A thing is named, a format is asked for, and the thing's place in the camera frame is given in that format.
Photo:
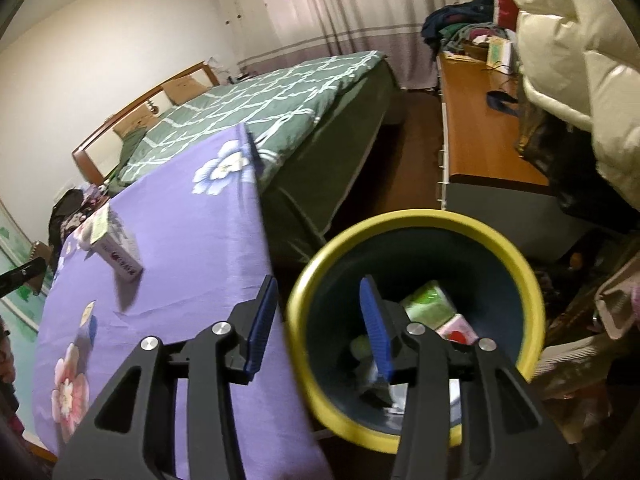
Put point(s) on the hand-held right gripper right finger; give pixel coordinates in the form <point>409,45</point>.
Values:
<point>375,330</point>

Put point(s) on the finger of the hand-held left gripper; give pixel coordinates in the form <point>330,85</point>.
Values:
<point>20,275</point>

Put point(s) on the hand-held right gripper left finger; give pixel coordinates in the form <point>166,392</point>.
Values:
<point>260,330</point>

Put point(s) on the yellow-rimmed dark trash bin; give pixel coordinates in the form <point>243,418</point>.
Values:
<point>340,300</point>

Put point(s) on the green and white plastic bottle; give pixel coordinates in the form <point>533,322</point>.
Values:
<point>427,302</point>

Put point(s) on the large white paper cup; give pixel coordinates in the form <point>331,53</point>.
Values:
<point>457,332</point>

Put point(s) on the white and green carton box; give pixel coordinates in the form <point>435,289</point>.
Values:
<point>120,255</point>

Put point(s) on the teal painted panel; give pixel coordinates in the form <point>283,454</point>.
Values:
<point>15,240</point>

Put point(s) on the dark clothes heap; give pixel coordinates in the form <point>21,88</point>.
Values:
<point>67,215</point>

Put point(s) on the purple floral tablecloth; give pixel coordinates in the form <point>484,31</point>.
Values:
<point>190,240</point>

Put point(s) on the wooden headboard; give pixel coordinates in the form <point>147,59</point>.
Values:
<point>100,135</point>

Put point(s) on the brown pillow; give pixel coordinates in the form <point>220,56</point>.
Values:
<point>132,125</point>
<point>185,90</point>

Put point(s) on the long wooden cabinet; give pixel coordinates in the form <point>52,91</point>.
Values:
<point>475,125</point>

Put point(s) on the bed with green checked bedding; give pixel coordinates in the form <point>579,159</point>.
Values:
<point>250,95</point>

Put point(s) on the white plastic bag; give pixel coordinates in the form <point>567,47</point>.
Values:
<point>615,305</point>

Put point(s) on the dark brown bag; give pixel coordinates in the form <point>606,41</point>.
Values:
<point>565,160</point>

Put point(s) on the green packet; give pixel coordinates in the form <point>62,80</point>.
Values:
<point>498,52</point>

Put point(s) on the pile of clothes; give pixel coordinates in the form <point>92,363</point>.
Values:
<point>460,20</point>

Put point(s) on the striped dotted curtain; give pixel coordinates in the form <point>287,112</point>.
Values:
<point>350,5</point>

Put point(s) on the white puffer jacket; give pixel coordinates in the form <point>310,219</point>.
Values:
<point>590,35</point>

